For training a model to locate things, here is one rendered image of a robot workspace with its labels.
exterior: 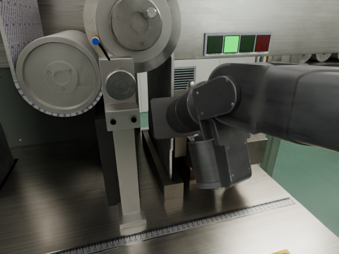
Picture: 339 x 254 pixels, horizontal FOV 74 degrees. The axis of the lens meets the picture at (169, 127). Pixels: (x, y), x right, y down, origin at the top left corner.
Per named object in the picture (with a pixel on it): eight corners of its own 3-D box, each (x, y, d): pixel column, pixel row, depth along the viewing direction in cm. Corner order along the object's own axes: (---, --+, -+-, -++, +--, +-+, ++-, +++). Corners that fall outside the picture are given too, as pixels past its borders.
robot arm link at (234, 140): (287, 67, 24) (230, 69, 19) (313, 174, 23) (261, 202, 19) (211, 96, 34) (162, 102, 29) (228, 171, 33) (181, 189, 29)
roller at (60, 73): (27, 118, 36) (4, 36, 31) (54, 80, 58) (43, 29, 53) (106, 110, 39) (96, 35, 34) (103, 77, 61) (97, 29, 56)
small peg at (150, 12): (144, 12, 30) (152, 4, 29) (140, 12, 32) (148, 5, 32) (151, 20, 30) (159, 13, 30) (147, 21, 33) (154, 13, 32)
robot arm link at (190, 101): (229, 74, 27) (184, 81, 25) (242, 131, 26) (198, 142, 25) (206, 89, 33) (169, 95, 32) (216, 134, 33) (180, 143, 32)
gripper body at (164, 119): (209, 132, 40) (231, 129, 32) (153, 139, 37) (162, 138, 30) (204, 96, 40) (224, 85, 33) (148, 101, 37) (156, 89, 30)
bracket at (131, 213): (120, 232, 42) (98, 63, 29) (117, 207, 47) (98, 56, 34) (147, 226, 43) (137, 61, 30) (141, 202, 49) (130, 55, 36)
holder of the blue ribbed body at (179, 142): (174, 157, 48) (174, 137, 46) (152, 118, 68) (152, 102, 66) (188, 155, 49) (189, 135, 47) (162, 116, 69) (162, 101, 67)
